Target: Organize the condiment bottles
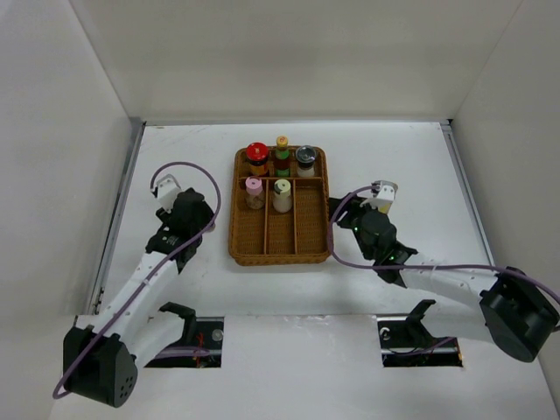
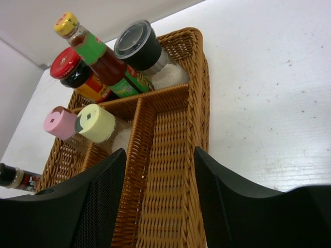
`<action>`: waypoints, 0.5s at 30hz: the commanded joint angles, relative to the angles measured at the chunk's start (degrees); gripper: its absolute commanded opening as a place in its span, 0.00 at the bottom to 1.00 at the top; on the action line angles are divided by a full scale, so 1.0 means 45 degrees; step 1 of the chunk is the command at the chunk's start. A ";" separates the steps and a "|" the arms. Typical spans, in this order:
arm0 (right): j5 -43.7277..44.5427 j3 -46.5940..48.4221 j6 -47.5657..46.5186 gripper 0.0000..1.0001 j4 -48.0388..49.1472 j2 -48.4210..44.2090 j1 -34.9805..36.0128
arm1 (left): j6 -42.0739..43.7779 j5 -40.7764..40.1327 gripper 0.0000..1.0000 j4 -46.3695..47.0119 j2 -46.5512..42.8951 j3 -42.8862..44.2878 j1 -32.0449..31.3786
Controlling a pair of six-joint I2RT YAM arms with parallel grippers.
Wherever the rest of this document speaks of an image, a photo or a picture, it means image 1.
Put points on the green label yellow cap bottle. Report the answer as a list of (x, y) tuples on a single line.
[(282, 162)]

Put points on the yellow lid spice jar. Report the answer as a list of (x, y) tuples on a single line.
[(282, 201)]

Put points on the pink lid spice jar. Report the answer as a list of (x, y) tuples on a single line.
[(255, 194)]

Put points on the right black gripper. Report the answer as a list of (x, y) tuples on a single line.
[(344, 223)]

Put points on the red lid sauce jar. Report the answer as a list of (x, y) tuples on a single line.
[(257, 155)]

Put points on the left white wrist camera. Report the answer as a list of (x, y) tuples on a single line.
[(166, 190)]

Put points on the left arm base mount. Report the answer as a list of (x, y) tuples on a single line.
[(199, 345)]

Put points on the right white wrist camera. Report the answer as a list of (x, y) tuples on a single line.
[(383, 189)]

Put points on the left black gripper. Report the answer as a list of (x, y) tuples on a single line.
[(206, 217)]

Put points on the grey lid white shaker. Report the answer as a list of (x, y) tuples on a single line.
[(306, 156)]

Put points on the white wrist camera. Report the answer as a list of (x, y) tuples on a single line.
[(166, 190), (383, 189)]

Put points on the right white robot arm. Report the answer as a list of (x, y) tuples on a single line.
[(502, 306)]

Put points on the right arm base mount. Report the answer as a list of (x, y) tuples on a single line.
[(406, 343)]

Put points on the brown wicker divided basket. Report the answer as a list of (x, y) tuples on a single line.
[(264, 236)]

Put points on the small yellow label bottle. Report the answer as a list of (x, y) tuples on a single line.
[(385, 204)]

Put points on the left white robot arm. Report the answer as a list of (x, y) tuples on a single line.
[(102, 356)]

